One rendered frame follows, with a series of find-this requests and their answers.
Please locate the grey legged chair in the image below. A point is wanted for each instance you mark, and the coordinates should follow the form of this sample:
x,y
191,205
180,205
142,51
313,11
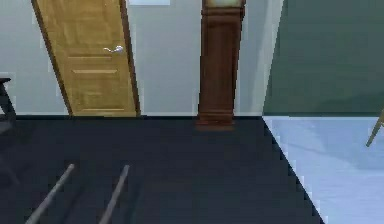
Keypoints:
x,y
53,193

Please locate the light wooden room door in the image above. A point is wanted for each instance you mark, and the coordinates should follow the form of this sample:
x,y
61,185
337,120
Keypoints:
x,y
90,76

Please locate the dark brown grandfather clock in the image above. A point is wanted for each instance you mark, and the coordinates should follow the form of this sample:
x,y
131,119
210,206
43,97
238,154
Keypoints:
x,y
218,66

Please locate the tan wooden furniture leg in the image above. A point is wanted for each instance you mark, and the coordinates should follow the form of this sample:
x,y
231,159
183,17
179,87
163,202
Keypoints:
x,y
376,130

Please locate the white framed wall picture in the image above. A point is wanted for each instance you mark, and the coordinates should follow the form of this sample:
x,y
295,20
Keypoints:
x,y
149,2

